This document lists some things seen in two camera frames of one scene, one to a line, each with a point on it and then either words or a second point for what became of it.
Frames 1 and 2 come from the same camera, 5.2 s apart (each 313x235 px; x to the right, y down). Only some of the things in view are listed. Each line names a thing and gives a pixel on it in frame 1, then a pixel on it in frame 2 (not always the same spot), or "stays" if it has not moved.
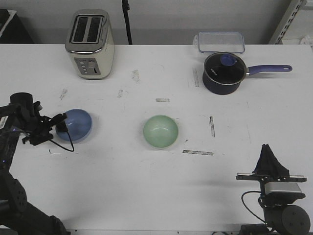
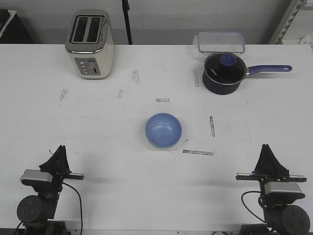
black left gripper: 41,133 -> 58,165
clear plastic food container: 220,42 stays
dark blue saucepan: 224,74 stays
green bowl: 160,131 -> 166,147
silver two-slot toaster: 90,42 stays
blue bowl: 78,124 -> 163,129
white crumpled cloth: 306,40 stays
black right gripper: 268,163 stays
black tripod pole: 125,8 stays
